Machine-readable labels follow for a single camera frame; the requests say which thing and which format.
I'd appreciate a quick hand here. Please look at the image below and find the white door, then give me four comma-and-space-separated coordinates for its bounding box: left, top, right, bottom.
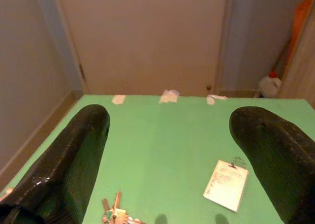
56, 0, 227, 97

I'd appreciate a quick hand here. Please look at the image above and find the metal door hinge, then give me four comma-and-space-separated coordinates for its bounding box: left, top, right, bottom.
78, 63, 86, 82

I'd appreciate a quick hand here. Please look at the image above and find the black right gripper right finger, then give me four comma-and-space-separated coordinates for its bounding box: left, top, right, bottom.
228, 106, 315, 224

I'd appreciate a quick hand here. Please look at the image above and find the key bunch with blue tag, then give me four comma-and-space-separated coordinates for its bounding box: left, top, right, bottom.
101, 191, 146, 224

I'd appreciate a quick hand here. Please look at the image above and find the white tape piece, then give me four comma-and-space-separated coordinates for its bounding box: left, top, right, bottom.
206, 94, 229, 105
111, 94, 127, 105
158, 89, 181, 104

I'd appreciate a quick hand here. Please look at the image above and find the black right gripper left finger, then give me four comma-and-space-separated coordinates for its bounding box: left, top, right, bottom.
0, 104, 110, 224

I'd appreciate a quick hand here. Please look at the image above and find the orange broom handle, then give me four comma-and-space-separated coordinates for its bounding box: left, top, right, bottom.
270, 0, 315, 75

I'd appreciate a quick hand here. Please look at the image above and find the white card with key ring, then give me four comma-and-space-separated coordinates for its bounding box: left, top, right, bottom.
203, 157, 250, 213

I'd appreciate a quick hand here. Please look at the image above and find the white bottle with red cap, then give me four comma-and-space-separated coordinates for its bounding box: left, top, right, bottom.
257, 71, 283, 98

